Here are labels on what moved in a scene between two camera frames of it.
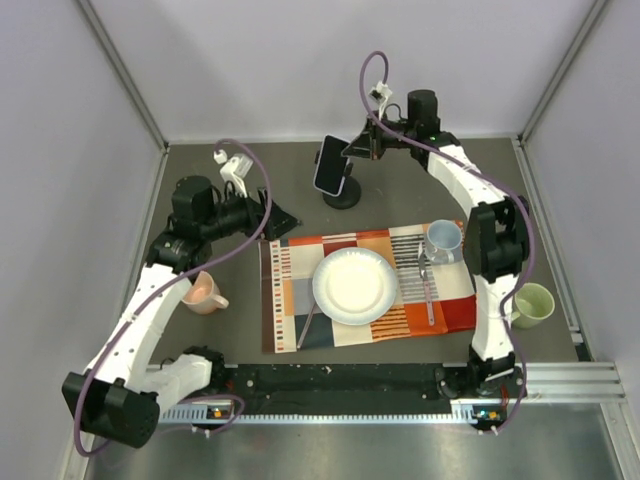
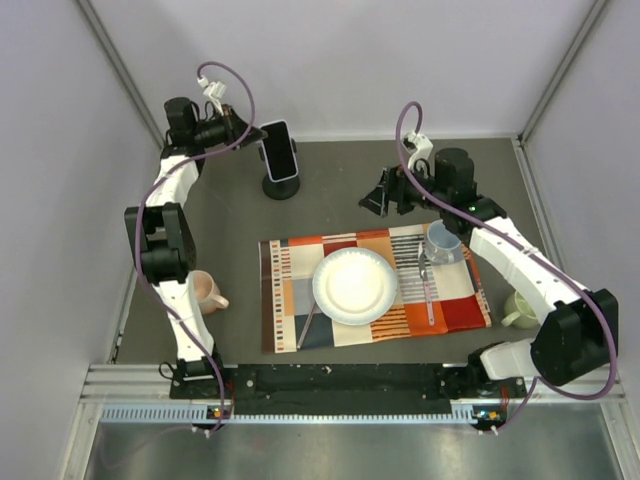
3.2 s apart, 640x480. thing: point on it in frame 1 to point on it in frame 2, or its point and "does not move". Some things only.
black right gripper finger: x=362 y=147 to x=377 y=200
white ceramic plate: x=354 y=286 does not move
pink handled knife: x=307 y=323 does not move
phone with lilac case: x=331 y=166 to x=279 y=151
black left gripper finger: x=279 y=223 to x=253 y=134
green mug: x=532 y=304 does not move
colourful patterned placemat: x=431 y=298 does not move
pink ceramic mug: x=204 y=297 does not move
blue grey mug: x=443 y=242 does not move
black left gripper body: x=239 y=214 to x=218 y=129
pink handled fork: x=424 y=274 does not move
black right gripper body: x=385 y=139 to x=409 y=194
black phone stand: x=351 y=191 to x=282 y=189
